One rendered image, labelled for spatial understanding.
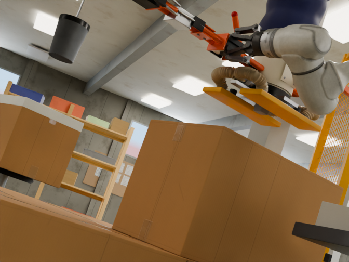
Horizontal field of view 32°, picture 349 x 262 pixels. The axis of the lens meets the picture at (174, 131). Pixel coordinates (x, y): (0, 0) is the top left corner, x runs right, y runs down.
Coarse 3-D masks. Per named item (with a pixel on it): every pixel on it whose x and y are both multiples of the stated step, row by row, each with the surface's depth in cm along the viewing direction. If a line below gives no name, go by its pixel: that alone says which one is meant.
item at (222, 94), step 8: (208, 88) 212; (216, 88) 209; (224, 88) 210; (216, 96) 215; (224, 96) 211; (232, 96) 211; (232, 104) 218; (240, 104) 214; (248, 104) 216; (240, 112) 226; (248, 112) 221; (256, 112) 219; (256, 120) 229; (264, 120) 224; (272, 120) 224
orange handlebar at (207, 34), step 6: (174, 6) 183; (168, 12) 186; (192, 30) 193; (198, 30) 191; (204, 30) 191; (210, 30) 192; (198, 36) 195; (204, 36) 193; (210, 36) 193; (216, 36) 194; (210, 42) 198; (222, 42) 196; (252, 60) 205; (246, 66) 210; (252, 66) 207; (258, 66) 207; (294, 90) 219; (348, 90) 200; (294, 96) 224; (348, 96) 202
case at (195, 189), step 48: (144, 144) 207; (192, 144) 186; (240, 144) 182; (144, 192) 196; (192, 192) 177; (240, 192) 183; (288, 192) 195; (336, 192) 208; (144, 240) 187; (192, 240) 173; (240, 240) 184; (288, 240) 196
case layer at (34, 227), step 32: (0, 192) 171; (0, 224) 135; (32, 224) 140; (64, 224) 145; (96, 224) 193; (0, 256) 136; (32, 256) 141; (64, 256) 146; (96, 256) 152; (128, 256) 158; (160, 256) 164
